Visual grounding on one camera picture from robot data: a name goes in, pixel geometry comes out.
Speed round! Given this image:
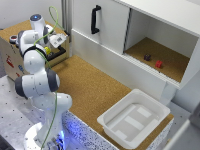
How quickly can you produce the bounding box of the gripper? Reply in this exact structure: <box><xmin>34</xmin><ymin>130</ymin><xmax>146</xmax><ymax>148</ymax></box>
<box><xmin>49</xmin><ymin>32</ymin><xmax>69</xmax><ymax>50</ymax></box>

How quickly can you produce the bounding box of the yellow block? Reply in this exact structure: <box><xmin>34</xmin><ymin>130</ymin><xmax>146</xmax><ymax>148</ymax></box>
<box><xmin>44</xmin><ymin>46</ymin><xmax>52</xmax><ymax>56</ymax></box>

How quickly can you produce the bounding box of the red button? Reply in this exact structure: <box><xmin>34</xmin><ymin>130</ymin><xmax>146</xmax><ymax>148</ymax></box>
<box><xmin>8</xmin><ymin>35</ymin><xmax>18</xmax><ymax>45</ymax></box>

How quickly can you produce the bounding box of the white sliding door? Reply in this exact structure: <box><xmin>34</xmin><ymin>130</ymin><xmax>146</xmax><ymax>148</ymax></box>
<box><xmin>72</xmin><ymin>0</ymin><xmax>131</xmax><ymax>56</ymax></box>

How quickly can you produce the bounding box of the purple block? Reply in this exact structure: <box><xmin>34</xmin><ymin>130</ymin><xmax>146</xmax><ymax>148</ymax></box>
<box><xmin>143</xmin><ymin>53</ymin><xmax>152</xmax><ymax>62</ymax></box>

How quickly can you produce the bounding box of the white cabinet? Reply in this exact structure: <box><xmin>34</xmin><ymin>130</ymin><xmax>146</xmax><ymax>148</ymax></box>
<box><xmin>69</xmin><ymin>0</ymin><xmax>200</xmax><ymax>112</ymax></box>

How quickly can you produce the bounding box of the pink block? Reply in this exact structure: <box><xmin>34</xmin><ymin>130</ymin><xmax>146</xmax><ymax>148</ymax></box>
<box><xmin>154</xmin><ymin>59</ymin><xmax>165</xmax><ymax>70</ymax></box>

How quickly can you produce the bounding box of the white plastic box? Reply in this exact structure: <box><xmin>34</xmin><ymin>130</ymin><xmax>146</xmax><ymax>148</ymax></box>
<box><xmin>96</xmin><ymin>88</ymin><xmax>172</xmax><ymax>150</ymax></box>

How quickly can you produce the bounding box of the black door handle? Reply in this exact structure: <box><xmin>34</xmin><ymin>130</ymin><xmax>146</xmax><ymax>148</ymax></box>
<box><xmin>90</xmin><ymin>4</ymin><xmax>102</xmax><ymax>36</ymax></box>

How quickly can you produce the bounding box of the green cable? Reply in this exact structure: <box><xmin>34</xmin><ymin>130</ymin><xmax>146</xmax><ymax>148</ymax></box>
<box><xmin>33</xmin><ymin>5</ymin><xmax>70</xmax><ymax>150</ymax></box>

